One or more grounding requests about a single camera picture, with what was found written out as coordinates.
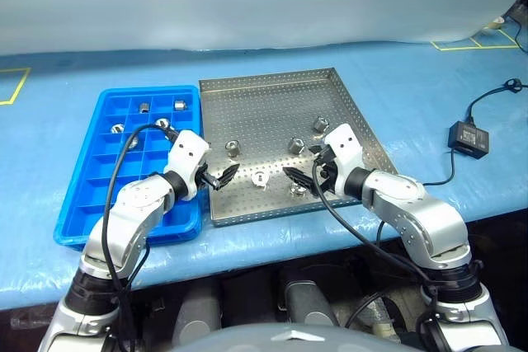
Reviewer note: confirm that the black power adapter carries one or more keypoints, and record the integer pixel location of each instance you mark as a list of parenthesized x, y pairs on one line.
[(468, 139)]

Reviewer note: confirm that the metal nut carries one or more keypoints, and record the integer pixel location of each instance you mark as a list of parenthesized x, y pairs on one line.
[(295, 191), (320, 123), (296, 145), (260, 179)]

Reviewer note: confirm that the perforated metal tray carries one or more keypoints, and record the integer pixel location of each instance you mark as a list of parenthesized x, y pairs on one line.
[(264, 121)]

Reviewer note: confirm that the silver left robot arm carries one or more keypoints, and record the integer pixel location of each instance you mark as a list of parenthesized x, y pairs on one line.
[(132, 212)]

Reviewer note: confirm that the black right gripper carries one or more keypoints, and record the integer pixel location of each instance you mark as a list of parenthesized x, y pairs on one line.
[(328, 175)]

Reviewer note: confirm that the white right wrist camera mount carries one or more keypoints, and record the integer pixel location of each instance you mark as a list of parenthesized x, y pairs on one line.
[(344, 150)]

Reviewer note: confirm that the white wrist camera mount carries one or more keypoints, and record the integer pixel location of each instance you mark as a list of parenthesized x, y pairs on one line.
[(344, 150), (187, 154)]

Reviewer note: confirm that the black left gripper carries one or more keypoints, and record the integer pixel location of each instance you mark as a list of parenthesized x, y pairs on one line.
[(204, 176)]

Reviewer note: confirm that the blue compartment tray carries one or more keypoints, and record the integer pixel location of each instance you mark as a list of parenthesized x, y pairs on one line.
[(95, 170)]

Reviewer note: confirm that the grey rounded robot leg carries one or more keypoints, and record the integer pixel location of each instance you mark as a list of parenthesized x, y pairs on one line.
[(307, 300), (196, 315)]

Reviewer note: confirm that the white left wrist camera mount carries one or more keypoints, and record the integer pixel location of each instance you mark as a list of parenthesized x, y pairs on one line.
[(187, 154)]

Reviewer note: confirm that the grey robot torso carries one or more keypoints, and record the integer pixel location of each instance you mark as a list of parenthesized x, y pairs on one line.
[(288, 340)]

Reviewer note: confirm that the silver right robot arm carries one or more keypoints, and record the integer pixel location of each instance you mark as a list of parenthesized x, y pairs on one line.
[(416, 212)]

